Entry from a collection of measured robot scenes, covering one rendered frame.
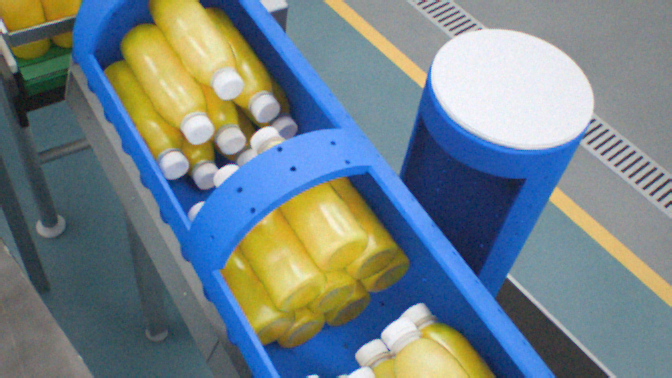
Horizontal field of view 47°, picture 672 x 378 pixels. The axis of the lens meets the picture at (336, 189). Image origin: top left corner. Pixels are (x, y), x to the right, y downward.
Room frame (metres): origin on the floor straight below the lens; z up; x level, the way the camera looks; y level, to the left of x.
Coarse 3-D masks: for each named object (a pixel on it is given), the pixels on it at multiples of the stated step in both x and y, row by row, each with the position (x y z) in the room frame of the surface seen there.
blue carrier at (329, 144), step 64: (128, 0) 0.87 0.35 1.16; (256, 0) 0.89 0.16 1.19; (128, 128) 0.66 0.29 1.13; (256, 128) 0.83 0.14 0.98; (320, 128) 0.78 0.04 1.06; (192, 192) 0.68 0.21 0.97; (256, 192) 0.53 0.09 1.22; (384, 192) 0.66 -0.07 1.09; (192, 256) 0.50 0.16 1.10; (448, 256) 0.49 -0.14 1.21; (384, 320) 0.52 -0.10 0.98; (448, 320) 0.51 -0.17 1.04
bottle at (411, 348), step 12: (408, 336) 0.40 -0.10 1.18; (420, 336) 0.41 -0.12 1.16; (396, 348) 0.39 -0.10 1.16; (408, 348) 0.39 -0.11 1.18; (420, 348) 0.38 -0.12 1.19; (432, 348) 0.39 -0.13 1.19; (444, 348) 0.39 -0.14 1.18; (396, 360) 0.38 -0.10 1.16; (408, 360) 0.37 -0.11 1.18; (420, 360) 0.37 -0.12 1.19; (432, 360) 0.37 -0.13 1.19; (444, 360) 0.37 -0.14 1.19; (456, 360) 0.38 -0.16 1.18; (396, 372) 0.36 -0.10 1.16; (408, 372) 0.36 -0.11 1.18; (420, 372) 0.36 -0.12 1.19; (432, 372) 0.36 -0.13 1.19; (444, 372) 0.36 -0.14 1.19; (456, 372) 0.36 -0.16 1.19
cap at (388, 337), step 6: (402, 318) 0.42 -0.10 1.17; (408, 318) 0.43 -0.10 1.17; (390, 324) 0.41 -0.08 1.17; (396, 324) 0.41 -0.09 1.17; (402, 324) 0.41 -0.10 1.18; (408, 324) 0.42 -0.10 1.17; (390, 330) 0.41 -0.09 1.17; (396, 330) 0.41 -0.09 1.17; (402, 330) 0.41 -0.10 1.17; (408, 330) 0.41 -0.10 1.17; (414, 330) 0.41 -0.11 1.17; (384, 336) 0.40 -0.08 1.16; (390, 336) 0.40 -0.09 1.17; (396, 336) 0.40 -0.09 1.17; (384, 342) 0.40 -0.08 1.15; (390, 342) 0.40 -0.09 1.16; (390, 348) 0.39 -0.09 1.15
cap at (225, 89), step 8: (224, 72) 0.75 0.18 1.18; (232, 72) 0.75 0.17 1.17; (216, 80) 0.74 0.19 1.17; (224, 80) 0.73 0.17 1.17; (232, 80) 0.73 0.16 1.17; (240, 80) 0.74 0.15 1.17; (216, 88) 0.73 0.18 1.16; (224, 88) 0.73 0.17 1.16; (232, 88) 0.73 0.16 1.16; (240, 88) 0.74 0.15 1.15; (224, 96) 0.73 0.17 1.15; (232, 96) 0.73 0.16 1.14
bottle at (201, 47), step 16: (160, 0) 0.86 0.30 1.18; (176, 0) 0.85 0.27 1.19; (192, 0) 0.86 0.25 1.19; (160, 16) 0.84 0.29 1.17; (176, 16) 0.83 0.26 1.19; (192, 16) 0.83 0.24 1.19; (208, 16) 0.84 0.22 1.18; (176, 32) 0.80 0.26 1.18; (192, 32) 0.80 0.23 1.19; (208, 32) 0.80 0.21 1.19; (176, 48) 0.79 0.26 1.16; (192, 48) 0.77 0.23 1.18; (208, 48) 0.77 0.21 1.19; (224, 48) 0.78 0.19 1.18; (192, 64) 0.76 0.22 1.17; (208, 64) 0.75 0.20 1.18; (224, 64) 0.76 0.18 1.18; (208, 80) 0.74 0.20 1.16
